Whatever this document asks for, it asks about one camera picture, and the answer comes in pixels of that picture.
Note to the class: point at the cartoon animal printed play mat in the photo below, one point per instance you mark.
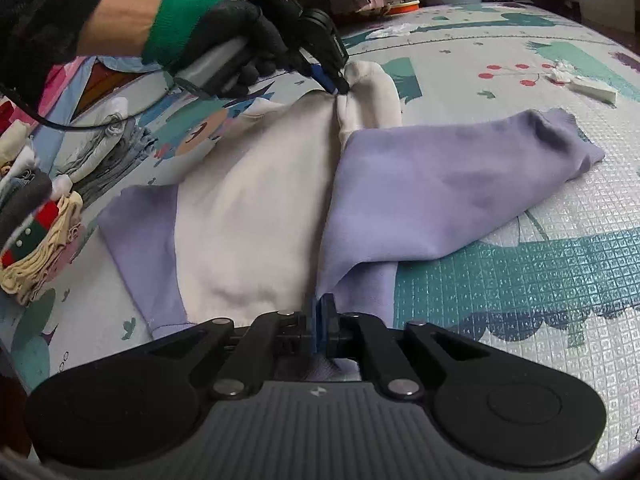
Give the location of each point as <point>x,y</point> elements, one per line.
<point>500,240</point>

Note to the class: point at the pile of folded clothes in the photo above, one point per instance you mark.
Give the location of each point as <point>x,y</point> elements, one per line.
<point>40,250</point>

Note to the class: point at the folded grey knit garment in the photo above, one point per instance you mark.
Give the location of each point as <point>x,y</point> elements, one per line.
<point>117,170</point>

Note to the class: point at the folded white paper towel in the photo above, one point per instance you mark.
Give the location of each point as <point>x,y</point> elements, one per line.
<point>595,91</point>

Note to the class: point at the folded white quilted garment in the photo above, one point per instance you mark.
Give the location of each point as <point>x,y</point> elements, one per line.
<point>100,145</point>

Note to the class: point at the small crumpled white tissue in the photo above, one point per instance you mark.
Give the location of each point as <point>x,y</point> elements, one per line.
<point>560,71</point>

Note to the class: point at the purple and beige sweatshirt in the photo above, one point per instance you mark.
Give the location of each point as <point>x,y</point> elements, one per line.
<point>250,200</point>

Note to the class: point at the orange tape roll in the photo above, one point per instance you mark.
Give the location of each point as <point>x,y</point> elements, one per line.
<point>404,7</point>

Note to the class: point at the person's left hand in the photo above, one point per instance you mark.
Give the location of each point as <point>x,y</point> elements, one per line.
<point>200,25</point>

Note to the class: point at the pink and blue printed blanket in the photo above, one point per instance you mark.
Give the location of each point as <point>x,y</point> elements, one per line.
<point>57,87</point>

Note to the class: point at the large crumpled white paper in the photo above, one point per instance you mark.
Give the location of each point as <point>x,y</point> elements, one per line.
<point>390,31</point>

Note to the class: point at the person's left forearm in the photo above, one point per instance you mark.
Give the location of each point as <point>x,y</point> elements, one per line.
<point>115,20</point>

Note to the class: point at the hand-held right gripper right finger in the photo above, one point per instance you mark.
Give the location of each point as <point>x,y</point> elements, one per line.
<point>329,325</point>

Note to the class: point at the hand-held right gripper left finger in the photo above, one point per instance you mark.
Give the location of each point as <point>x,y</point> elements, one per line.
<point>316,325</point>

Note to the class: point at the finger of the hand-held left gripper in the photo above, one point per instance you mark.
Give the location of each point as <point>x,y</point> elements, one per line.
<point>322,79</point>
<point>341,85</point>

